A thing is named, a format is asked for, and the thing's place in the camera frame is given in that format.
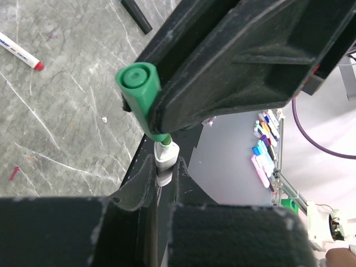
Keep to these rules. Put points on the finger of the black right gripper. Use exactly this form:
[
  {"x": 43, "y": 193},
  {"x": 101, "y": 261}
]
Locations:
[{"x": 221, "y": 57}]

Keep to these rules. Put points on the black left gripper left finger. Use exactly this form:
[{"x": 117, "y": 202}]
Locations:
[{"x": 116, "y": 230}]

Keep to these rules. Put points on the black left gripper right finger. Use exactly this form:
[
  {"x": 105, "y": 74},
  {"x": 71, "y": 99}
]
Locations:
[{"x": 222, "y": 217}]

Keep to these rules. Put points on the green pen cap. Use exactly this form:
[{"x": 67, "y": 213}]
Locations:
[{"x": 140, "y": 85}]

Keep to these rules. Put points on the white marker with green tip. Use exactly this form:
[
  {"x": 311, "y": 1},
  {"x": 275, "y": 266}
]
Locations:
[{"x": 166, "y": 154}]

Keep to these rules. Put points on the white marker with red tip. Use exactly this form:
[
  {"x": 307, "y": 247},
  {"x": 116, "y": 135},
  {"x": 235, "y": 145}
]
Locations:
[{"x": 20, "y": 53}]

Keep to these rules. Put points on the coloured markers in background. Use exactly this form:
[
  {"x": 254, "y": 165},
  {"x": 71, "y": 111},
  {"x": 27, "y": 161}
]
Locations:
[{"x": 265, "y": 154}]

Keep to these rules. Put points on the person's hand in background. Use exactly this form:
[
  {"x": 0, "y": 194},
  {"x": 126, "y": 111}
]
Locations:
[{"x": 340, "y": 257}]

